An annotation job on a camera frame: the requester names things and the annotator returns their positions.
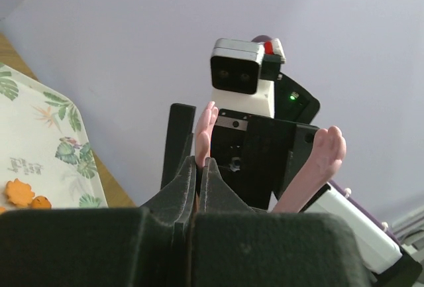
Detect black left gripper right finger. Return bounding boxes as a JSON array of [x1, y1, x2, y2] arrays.
[[191, 159, 370, 286]]

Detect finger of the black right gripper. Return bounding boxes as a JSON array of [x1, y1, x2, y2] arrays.
[[272, 150, 295, 200], [160, 103, 196, 189]]

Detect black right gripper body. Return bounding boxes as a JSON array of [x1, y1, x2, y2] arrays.
[[211, 109, 318, 209]]

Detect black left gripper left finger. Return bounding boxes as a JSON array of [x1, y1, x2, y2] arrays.
[[1, 157, 196, 286]]

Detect pink tongs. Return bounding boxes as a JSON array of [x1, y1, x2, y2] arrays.
[[194, 101, 346, 213]]

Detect orange round cookie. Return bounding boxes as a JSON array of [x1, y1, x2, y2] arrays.
[[30, 196, 52, 209]]

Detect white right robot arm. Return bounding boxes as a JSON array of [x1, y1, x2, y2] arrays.
[[211, 74, 423, 286]]

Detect floral serving tray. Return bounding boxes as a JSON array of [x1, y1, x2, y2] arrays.
[[1, 64, 107, 210]]

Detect orange flower cookie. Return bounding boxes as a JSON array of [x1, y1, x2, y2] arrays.
[[4, 178, 35, 208]]

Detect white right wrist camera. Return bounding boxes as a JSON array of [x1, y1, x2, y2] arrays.
[[210, 36, 286, 118]]

